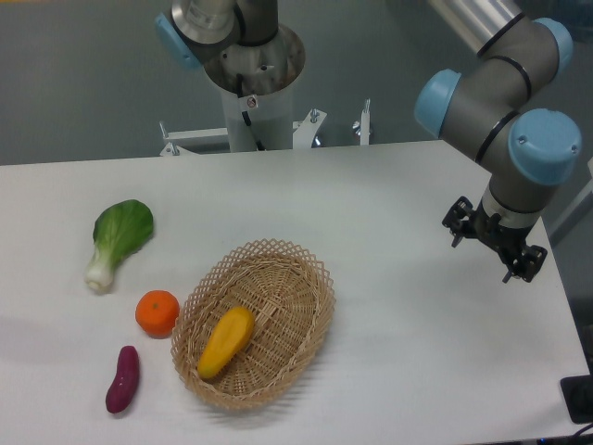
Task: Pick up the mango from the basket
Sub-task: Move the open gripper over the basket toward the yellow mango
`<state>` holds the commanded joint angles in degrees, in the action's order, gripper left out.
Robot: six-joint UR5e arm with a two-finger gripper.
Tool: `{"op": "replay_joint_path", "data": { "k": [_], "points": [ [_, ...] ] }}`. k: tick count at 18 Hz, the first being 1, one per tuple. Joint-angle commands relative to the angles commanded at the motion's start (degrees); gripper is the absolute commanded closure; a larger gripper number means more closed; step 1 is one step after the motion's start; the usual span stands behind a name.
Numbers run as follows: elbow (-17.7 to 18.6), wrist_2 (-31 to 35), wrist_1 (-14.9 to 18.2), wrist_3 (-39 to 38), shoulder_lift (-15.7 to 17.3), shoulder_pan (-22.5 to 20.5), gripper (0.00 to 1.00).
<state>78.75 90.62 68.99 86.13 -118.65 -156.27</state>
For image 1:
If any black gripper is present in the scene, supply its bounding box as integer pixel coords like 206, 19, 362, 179
442, 196, 548, 283

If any yellow mango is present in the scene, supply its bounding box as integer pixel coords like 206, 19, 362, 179
196, 306, 255, 379

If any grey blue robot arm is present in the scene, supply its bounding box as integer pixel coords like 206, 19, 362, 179
155, 1, 582, 281

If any woven wicker basket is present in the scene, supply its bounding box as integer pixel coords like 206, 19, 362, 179
171, 239, 335, 410

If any white metal leg right edge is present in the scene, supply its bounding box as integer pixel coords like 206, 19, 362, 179
549, 159, 592, 246

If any black device at table corner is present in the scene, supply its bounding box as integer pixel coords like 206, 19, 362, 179
561, 375, 592, 425

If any orange tangerine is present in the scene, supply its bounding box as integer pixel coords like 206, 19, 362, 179
134, 290, 180, 338

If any green bok choy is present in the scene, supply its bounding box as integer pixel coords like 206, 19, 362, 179
84, 199, 155, 293

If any purple sweet potato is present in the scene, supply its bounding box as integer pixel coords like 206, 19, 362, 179
106, 346, 140, 414

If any white metal base frame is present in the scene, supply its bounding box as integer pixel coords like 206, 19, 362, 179
159, 98, 373, 157

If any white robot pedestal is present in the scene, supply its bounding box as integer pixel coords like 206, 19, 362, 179
205, 25, 306, 152

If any black pedestal cable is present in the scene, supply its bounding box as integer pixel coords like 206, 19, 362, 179
234, 72, 267, 152

